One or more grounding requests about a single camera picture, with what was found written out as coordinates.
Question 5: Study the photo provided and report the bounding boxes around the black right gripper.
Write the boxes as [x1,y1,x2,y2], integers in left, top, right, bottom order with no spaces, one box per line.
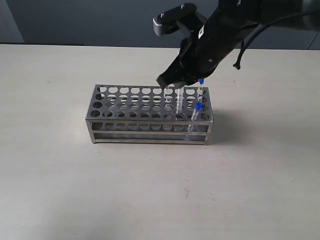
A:
[156,10,250,88]

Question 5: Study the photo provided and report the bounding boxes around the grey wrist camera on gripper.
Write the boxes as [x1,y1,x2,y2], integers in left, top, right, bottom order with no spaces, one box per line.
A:
[153,2,207,37]

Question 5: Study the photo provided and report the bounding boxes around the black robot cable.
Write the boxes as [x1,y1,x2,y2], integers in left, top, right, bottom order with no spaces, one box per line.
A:
[232,9,320,70]

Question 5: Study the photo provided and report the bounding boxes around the dark grey Piper robot arm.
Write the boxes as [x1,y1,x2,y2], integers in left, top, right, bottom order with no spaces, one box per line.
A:
[153,0,320,89]

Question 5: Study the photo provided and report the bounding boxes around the stainless steel test tube rack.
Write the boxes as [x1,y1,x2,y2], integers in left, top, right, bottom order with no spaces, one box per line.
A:
[85,84,214,145]

